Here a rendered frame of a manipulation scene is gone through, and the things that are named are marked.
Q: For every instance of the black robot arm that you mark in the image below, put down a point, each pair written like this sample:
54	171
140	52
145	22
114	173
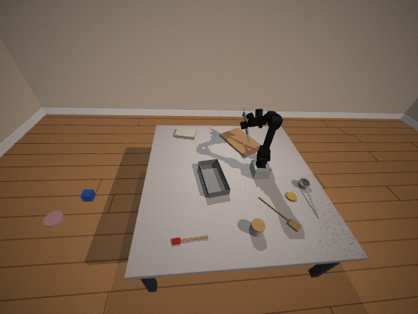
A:
274	122

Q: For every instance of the wooden board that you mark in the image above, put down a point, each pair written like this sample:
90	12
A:
238	140

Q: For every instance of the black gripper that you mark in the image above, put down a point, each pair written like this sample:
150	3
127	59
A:
246	124

